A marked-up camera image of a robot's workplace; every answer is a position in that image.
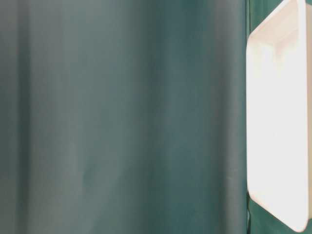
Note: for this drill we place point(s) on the green table cloth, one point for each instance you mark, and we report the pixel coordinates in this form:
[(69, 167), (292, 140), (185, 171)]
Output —
[(278, 9)]

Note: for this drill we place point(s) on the white plastic tray case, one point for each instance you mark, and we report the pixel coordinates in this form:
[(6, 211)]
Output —
[(278, 122)]

